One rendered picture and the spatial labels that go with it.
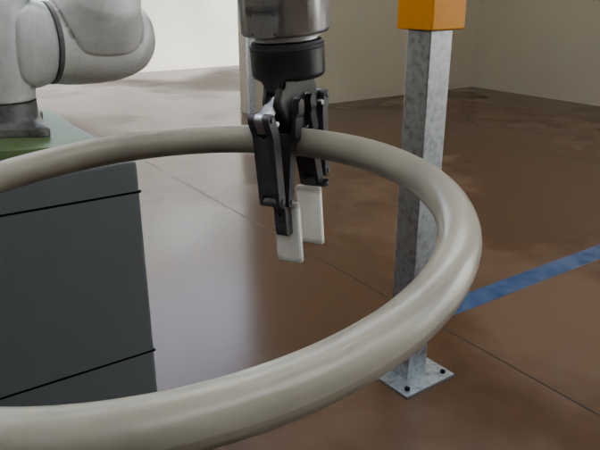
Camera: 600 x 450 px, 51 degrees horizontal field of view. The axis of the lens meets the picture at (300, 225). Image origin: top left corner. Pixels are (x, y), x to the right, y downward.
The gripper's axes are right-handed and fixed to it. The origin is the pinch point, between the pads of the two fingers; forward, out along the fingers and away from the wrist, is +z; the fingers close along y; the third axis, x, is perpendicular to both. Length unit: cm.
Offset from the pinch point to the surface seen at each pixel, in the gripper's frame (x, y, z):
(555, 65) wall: -59, -662, 96
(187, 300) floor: -110, -102, 88
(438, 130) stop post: -15, -101, 17
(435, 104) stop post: -15, -100, 9
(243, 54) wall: -300, -440, 52
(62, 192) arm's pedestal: -55, -14, 7
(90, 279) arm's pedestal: -54, -15, 25
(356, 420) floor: -26, -67, 89
